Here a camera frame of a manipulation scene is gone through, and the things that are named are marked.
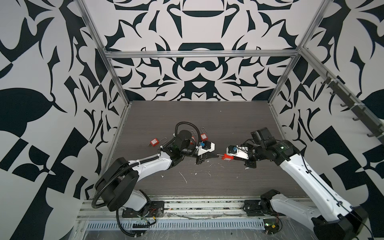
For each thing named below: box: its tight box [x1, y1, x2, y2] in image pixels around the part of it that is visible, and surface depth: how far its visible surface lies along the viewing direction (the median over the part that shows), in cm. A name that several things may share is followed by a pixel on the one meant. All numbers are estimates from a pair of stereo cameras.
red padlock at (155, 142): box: [147, 137, 168, 147], surface depth 98 cm
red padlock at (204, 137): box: [200, 127, 209, 142], surface depth 101 cm
